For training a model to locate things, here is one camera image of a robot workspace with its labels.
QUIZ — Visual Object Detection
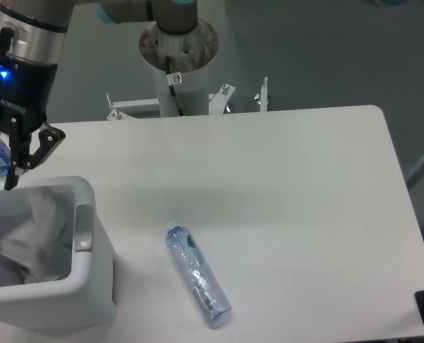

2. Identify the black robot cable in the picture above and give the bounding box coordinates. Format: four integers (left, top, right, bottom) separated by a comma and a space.
164, 55, 184, 117

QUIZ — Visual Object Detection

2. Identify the blue labelled water bottle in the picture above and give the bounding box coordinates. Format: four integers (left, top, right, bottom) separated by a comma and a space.
0, 139, 11, 177

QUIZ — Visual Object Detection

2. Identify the clear plastic bag wrapper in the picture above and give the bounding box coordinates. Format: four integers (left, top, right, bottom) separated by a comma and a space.
0, 187, 70, 284

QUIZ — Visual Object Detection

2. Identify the clear plastic bottle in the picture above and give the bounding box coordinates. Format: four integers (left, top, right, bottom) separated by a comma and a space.
164, 222, 232, 327

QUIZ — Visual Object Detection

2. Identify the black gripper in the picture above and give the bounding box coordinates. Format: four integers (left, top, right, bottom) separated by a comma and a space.
0, 26, 66, 192

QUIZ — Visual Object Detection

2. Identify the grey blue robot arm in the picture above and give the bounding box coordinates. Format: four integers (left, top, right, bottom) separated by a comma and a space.
0, 1, 79, 191

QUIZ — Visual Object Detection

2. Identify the white trash can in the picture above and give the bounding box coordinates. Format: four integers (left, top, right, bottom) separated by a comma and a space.
0, 177, 117, 331

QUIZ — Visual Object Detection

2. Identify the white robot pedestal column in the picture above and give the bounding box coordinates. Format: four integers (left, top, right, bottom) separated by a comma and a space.
139, 19, 219, 99

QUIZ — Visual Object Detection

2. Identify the white metal base frame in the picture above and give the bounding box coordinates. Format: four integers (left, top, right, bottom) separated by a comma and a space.
105, 76, 272, 121

